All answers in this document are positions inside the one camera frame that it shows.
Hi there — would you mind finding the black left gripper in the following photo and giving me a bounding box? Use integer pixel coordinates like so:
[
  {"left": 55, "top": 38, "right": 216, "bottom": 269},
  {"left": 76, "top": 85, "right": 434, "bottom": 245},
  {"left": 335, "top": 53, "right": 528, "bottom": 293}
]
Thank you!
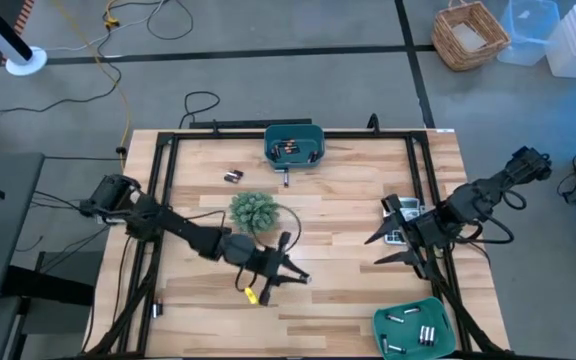
[{"left": 247, "top": 231, "right": 312, "bottom": 307}]

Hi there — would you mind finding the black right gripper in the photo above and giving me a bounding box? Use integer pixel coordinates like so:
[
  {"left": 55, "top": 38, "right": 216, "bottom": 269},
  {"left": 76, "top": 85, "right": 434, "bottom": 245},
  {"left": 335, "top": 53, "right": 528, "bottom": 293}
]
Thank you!
[{"left": 364, "top": 193, "right": 462, "bottom": 282}]

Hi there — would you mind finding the grey desk calculator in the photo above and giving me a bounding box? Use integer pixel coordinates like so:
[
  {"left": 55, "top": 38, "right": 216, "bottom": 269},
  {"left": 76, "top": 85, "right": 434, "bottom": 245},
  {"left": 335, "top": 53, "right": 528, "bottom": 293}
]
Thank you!
[{"left": 382, "top": 197, "right": 422, "bottom": 246}]

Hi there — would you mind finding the artificial succulent in grey pot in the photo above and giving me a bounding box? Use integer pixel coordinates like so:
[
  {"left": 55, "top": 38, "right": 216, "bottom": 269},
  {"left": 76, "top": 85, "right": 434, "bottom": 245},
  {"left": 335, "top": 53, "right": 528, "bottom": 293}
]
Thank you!
[{"left": 227, "top": 190, "right": 282, "bottom": 235}]

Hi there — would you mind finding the green plastic bin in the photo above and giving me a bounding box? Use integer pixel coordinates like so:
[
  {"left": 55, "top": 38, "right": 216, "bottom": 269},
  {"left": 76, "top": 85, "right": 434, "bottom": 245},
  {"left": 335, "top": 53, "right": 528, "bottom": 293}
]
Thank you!
[{"left": 371, "top": 297, "right": 457, "bottom": 360}]

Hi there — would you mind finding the dark teal plastic bin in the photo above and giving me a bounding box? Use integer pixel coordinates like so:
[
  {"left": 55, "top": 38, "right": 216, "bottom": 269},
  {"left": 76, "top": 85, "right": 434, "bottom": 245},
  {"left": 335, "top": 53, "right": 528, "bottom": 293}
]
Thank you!
[{"left": 263, "top": 123, "right": 327, "bottom": 170}]

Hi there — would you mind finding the black power strip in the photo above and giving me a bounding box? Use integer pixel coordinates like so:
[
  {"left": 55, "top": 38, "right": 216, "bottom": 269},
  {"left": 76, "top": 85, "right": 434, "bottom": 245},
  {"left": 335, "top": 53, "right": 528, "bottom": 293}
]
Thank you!
[{"left": 188, "top": 117, "right": 314, "bottom": 131}]

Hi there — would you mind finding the wicker basket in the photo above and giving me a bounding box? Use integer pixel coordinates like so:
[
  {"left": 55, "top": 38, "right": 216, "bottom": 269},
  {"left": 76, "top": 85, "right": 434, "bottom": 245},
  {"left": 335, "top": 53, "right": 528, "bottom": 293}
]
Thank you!
[{"left": 431, "top": 0, "right": 512, "bottom": 73}]

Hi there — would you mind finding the grey paper sheet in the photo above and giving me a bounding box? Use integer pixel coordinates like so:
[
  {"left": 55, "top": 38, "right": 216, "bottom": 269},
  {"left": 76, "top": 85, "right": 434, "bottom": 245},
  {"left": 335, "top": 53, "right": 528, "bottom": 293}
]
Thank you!
[{"left": 451, "top": 22, "right": 490, "bottom": 54}]

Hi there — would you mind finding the black desk foot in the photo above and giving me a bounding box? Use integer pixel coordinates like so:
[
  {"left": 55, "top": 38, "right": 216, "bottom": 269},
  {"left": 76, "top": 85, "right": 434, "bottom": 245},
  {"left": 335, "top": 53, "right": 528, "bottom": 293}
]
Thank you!
[{"left": 0, "top": 249, "right": 97, "bottom": 307}]

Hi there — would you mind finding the clear blue plastic bin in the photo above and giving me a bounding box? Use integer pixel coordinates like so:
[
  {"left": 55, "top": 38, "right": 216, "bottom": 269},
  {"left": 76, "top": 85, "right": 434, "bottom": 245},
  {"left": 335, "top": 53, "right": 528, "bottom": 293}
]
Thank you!
[{"left": 496, "top": 0, "right": 562, "bottom": 68}]

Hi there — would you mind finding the dark grey desk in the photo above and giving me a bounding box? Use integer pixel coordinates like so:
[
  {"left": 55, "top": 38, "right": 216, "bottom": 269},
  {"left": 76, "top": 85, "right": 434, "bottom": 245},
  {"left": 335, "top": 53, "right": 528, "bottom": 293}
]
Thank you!
[{"left": 0, "top": 151, "right": 47, "bottom": 307}]

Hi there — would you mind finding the orange black striped board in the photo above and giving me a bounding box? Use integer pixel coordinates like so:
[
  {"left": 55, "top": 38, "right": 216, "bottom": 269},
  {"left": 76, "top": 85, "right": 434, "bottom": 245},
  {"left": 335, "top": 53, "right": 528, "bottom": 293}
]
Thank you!
[{"left": 15, "top": 0, "right": 37, "bottom": 25}]

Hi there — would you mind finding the black metal table frame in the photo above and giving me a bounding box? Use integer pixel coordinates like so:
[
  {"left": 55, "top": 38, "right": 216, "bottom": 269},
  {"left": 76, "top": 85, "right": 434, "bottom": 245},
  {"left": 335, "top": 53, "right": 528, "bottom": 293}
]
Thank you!
[{"left": 83, "top": 113, "right": 513, "bottom": 360}]

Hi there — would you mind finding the black floor cable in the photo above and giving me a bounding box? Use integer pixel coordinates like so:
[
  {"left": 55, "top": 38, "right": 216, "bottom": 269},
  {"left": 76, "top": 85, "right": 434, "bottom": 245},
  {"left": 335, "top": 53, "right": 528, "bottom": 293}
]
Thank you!
[
  {"left": 0, "top": 27, "right": 122, "bottom": 115},
  {"left": 145, "top": 0, "right": 195, "bottom": 42},
  {"left": 177, "top": 90, "right": 222, "bottom": 130}
]

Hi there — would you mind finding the yellow floor cable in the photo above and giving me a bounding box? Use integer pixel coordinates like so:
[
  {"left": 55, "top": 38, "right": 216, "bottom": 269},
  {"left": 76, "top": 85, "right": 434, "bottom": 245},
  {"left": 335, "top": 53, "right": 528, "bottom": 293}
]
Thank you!
[{"left": 51, "top": 0, "right": 133, "bottom": 174}]

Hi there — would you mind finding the grey floor cable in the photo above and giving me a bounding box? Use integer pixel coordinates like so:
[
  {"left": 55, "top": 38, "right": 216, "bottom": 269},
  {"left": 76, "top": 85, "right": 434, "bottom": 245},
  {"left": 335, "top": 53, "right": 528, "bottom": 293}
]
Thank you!
[{"left": 41, "top": 0, "right": 170, "bottom": 53}]

